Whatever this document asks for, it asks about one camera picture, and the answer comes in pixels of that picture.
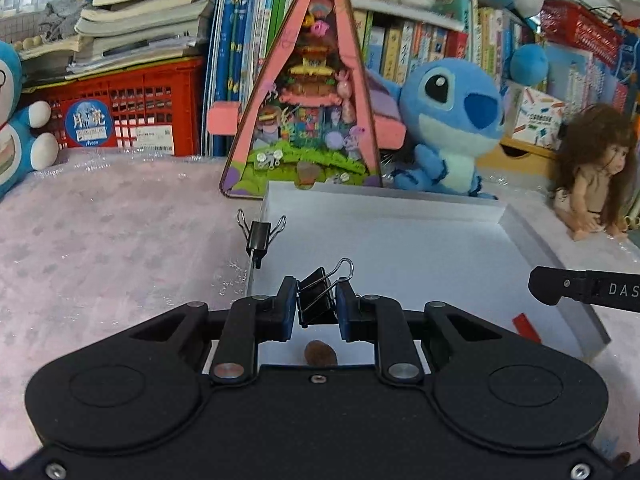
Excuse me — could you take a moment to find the pink tablecloth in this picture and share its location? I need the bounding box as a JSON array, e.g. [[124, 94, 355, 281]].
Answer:
[[0, 152, 640, 480]]

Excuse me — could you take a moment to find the grey cloth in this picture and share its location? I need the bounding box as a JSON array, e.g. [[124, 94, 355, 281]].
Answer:
[[37, 0, 86, 41]]

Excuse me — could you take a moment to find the black binder clip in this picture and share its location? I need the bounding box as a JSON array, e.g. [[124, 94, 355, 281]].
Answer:
[[236, 208, 288, 269], [296, 257, 354, 330]]

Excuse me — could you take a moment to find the brown stone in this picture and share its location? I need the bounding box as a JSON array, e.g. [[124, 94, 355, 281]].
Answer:
[[305, 340, 337, 366]]

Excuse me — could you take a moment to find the white printed box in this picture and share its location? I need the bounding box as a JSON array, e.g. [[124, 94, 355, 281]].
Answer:
[[505, 85, 568, 148]]

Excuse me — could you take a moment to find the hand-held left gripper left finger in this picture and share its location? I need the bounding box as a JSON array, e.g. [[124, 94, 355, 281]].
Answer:
[[127, 276, 299, 386]]

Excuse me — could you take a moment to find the wooden drawer box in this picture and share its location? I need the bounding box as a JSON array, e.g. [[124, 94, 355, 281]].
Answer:
[[500, 135, 563, 161]]

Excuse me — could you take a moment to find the red wire basket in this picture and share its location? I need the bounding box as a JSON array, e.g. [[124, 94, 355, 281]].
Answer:
[[540, 0, 623, 68]]

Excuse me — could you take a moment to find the red plastic piece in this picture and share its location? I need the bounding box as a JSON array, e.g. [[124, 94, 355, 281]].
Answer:
[[513, 312, 542, 343]]

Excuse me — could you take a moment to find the blue robot cat plush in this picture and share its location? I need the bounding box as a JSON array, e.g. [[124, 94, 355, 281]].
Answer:
[[0, 40, 60, 201]]

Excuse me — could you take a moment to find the blue alien plush toy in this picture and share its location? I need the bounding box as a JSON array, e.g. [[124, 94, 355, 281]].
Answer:
[[365, 57, 506, 198]]

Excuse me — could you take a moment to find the long-haired baby doll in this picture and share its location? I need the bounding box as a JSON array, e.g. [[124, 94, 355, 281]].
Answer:
[[550, 104, 639, 243]]

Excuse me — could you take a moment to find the stack of worn books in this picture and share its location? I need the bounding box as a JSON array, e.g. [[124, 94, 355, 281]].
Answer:
[[15, 0, 221, 78]]

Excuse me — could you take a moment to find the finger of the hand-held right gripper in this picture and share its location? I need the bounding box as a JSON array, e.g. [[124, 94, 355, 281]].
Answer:
[[528, 265, 640, 313]]

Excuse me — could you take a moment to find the row of shelf books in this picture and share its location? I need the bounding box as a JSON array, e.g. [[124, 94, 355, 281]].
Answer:
[[350, 7, 531, 91]]

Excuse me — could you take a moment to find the red plastic crate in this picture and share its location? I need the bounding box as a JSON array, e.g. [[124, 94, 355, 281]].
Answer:
[[22, 57, 205, 157]]

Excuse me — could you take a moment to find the white shallow tray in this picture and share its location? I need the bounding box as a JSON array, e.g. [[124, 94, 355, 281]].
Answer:
[[246, 181, 612, 366]]

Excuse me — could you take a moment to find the pink triangular toy house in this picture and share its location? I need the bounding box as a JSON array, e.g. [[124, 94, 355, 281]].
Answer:
[[207, 0, 407, 200]]

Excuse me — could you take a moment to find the row of tall blue books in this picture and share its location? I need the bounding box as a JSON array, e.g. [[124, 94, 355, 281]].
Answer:
[[202, 0, 301, 156]]

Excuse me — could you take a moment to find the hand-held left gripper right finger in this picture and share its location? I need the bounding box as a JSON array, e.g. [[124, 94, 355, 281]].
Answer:
[[336, 280, 506, 386]]

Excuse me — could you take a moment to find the row of slanted books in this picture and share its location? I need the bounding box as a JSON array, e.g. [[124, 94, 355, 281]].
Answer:
[[545, 42, 640, 126]]

